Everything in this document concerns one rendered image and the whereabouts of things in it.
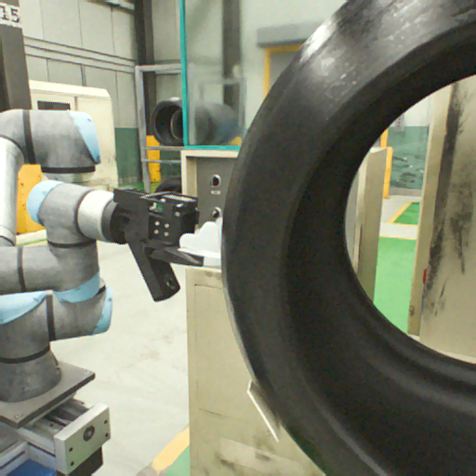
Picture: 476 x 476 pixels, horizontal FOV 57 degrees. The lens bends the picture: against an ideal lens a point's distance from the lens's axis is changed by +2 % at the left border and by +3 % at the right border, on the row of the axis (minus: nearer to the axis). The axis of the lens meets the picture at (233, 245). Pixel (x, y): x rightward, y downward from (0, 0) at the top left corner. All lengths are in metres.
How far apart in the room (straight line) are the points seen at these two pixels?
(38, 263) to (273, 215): 0.44
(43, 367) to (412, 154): 9.16
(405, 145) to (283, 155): 9.46
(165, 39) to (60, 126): 11.44
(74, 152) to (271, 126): 0.68
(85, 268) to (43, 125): 0.39
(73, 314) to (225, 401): 0.66
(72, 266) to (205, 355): 0.85
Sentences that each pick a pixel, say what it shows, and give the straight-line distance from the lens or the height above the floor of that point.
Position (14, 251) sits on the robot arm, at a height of 1.14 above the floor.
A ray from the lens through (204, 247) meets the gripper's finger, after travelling 0.57.
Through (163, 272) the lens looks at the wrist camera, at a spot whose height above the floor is 1.12.
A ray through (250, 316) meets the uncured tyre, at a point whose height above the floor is 1.14.
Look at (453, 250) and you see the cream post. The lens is 0.81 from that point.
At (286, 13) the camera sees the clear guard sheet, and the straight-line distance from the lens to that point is 1.27.
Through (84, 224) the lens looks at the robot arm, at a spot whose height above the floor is 1.19.
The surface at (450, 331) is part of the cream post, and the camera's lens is 0.86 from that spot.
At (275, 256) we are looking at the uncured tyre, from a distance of 0.41.
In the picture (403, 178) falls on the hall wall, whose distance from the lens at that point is 9.89.
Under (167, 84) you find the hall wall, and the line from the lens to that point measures 12.29.
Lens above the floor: 1.32
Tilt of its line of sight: 15 degrees down
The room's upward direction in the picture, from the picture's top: straight up
